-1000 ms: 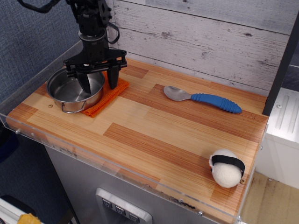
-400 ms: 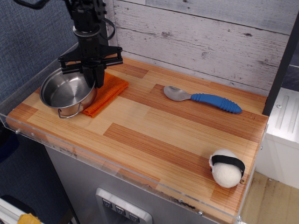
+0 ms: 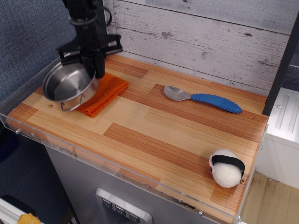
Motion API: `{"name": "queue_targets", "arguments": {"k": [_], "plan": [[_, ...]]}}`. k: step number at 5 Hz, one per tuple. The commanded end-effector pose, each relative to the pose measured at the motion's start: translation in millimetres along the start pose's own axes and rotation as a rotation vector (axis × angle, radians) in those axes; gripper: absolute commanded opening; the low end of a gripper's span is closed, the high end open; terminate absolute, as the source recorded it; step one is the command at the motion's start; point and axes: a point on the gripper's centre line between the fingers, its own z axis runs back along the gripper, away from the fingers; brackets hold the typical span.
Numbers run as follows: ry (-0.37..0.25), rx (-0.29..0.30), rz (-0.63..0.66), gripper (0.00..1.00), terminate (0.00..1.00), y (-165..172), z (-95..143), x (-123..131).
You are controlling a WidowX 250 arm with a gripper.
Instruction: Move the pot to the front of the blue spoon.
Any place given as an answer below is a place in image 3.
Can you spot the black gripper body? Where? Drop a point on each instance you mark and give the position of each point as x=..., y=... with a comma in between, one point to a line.
x=91, y=40

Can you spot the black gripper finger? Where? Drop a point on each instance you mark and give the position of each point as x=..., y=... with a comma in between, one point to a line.
x=89, y=67
x=99, y=64

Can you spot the stainless steel pot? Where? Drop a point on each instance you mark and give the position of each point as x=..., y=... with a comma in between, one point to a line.
x=70, y=85

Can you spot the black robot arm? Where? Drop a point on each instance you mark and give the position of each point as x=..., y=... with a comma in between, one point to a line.
x=87, y=10

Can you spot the orange folded cloth napkin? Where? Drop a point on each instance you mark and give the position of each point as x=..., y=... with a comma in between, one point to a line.
x=109, y=88

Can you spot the white plush sushi toy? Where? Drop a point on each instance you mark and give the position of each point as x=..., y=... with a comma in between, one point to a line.
x=227, y=170

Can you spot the grey toy fridge cabinet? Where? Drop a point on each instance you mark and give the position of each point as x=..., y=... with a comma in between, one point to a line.
x=105, y=186

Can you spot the silver dispenser button panel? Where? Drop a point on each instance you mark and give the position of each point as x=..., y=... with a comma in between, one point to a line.
x=123, y=207

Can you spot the yellow object bottom left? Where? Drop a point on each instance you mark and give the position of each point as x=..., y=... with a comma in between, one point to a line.
x=28, y=219

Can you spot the white ribbed box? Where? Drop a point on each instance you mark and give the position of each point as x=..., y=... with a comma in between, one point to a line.
x=278, y=157

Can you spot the blue handled metal spoon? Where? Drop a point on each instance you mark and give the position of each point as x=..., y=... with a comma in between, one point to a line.
x=177, y=94

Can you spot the dark vertical post right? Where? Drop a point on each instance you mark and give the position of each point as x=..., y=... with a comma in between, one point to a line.
x=282, y=69

